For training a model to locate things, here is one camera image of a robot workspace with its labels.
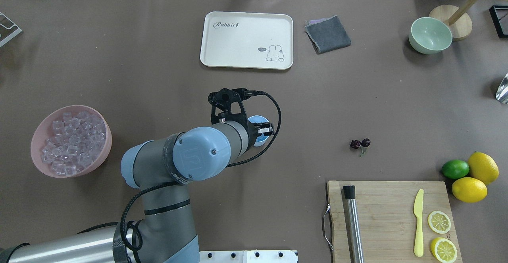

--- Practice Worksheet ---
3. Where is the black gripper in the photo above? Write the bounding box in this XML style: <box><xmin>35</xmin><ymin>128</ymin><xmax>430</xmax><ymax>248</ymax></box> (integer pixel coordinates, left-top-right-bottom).
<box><xmin>245</xmin><ymin>121</ymin><xmax>275</xmax><ymax>148</ymax></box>

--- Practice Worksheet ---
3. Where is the dark red cherry pair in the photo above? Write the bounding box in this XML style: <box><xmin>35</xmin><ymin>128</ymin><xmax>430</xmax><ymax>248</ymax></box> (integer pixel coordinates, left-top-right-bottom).
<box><xmin>349</xmin><ymin>138</ymin><xmax>371</xmax><ymax>157</ymax></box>

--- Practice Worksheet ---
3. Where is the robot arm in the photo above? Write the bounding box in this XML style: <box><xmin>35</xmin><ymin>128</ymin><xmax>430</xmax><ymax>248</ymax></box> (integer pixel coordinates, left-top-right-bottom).
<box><xmin>1</xmin><ymin>120</ymin><xmax>279</xmax><ymax>263</ymax></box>

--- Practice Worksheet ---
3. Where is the light blue cup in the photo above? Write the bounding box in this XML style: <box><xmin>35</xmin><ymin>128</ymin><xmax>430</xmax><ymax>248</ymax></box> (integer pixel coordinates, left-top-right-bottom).
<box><xmin>247</xmin><ymin>115</ymin><xmax>270</xmax><ymax>147</ymax></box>

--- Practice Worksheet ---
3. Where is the clear ice cube pile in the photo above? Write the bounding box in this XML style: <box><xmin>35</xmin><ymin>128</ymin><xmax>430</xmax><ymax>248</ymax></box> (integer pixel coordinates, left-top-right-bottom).
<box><xmin>40</xmin><ymin>111</ymin><xmax>107</xmax><ymax>175</ymax></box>

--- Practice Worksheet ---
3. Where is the steel ice scoop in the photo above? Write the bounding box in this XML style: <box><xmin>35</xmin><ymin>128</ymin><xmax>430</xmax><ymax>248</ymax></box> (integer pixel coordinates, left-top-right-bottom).
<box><xmin>495</xmin><ymin>74</ymin><xmax>508</xmax><ymax>104</ymax></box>

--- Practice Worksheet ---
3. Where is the cream rabbit tray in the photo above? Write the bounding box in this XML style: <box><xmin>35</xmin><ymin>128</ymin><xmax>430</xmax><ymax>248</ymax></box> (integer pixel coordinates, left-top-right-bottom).
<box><xmin>200</xmin><ymin>11</ymin><xmax>294</xmax><ymax>70</ymax></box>

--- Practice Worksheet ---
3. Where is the grey folded cloth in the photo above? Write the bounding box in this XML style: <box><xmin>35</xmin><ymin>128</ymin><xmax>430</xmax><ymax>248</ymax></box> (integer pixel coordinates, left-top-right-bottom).
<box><xmin>304</xmin><ymin>15</ymin><xmax>352</xmax><ymax>54</ymax></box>

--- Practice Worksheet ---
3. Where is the wooden cutting board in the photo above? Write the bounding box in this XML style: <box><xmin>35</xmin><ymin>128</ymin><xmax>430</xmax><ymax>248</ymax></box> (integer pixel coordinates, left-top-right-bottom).
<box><xmin>322</xmin><ymin>180</ymin><xmax>463</xmax><ymax>263</ymax></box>

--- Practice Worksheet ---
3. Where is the mint green bowl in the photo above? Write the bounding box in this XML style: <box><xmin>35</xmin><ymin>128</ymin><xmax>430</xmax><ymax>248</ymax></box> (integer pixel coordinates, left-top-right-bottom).
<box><xmin>408</xmin><ymin>17</ymin><xmax>452</xmax><ymax>54</ymax></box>

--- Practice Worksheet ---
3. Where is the green lime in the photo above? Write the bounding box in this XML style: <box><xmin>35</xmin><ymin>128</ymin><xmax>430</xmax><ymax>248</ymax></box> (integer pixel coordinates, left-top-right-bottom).
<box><xmin>441</xmin><ymin>159</ymin><xmax>470</xmax><ymax>180</ymax></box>

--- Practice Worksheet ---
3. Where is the yellow plastic knife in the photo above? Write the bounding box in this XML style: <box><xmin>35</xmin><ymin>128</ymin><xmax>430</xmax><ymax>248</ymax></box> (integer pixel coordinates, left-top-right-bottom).
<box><xmin>413</xmin><ymin>189</ymin><xmax>424</xmax><ymax>257</ymax></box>

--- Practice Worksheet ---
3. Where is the upper lemon half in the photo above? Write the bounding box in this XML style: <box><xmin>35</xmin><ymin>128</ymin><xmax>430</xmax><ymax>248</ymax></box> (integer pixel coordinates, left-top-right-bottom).
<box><xmin>427</xmin><ymin>210</ymin><xmax>452</xmax><ymax>234</ymax></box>

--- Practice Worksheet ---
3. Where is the lemon half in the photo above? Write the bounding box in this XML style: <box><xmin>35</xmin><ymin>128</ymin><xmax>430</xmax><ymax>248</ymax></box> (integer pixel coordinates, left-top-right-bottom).
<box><xmin>430</xmin><ymin>237</ymin><xmax>458</xmax><ymax>263</ymax></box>
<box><xmin>427</xmin><ymin>210</ymin><xmax>452</xmax><ymax>234</ymax></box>

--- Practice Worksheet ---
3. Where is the pink bowl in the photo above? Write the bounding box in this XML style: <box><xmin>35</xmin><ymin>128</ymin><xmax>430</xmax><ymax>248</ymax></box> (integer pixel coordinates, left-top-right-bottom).
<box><xmin>31</xmin><ymin>105</ymin><xmax>112</xmax><ymax>178</ymax></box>

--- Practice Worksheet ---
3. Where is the lower whole yellow lemon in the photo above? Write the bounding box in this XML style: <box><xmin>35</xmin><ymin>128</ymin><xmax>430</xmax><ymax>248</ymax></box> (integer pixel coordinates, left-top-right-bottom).
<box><xmin>452</xmin><ymin>177</ymin><xmax>488</xmax><ymax>203</ymax></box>

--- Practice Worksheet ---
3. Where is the whole yellow lemon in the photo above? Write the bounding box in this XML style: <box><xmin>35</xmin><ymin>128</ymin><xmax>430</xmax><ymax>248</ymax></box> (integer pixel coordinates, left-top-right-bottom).
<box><xmin>452</xmin><ymin>177</ymin><xmax>488</xmax><ymax>203</ymax></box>
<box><xmin>468</xmin><ymin>151</ymin><xmax>500</xmax><ymax>185</ymax></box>

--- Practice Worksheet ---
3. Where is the lower lemon half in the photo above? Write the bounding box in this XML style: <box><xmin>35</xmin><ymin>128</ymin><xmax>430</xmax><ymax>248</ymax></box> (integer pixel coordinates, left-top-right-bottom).
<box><xmin>430</xmin><ymin>237</ymin><xmax>458</xmax><ymax>263</ymax></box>

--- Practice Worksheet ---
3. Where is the upper whole yellow lemon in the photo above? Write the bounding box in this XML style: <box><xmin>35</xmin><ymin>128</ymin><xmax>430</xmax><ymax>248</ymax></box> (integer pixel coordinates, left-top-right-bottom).
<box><xmin>468</xmin><ymin>151</ymin><xmax>500</xmax><ymax>185</ymax></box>

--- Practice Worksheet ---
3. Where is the wooden glass rack stand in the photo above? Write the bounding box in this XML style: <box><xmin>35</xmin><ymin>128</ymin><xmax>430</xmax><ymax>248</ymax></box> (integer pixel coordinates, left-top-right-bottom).
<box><xmin>429</xmin><ymin>0</ymin><xmax>507</xmax><ymax>41</ymax></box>

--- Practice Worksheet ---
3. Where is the black tray right edge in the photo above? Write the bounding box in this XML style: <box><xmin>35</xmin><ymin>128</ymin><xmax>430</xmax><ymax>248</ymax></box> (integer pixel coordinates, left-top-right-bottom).
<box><xmin>489</xmin><ymin>5</ymin><xmax>508</xmax><ymax>38</ymax></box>

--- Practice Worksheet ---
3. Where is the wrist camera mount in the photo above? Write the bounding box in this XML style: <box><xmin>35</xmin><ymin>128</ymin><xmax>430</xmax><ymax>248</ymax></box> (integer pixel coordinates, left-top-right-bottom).
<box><xmin>208</xmin><ymin>88</ymin><xmax>255</xmax><ymax>127</ymax></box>

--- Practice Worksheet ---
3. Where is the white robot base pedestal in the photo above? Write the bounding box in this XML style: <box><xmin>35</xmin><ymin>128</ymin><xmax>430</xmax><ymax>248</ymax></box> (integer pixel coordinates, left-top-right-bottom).
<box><xmin>199</xmin><ymin>250</ymin><xmax>299</xmax><ymax>263</ymax></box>

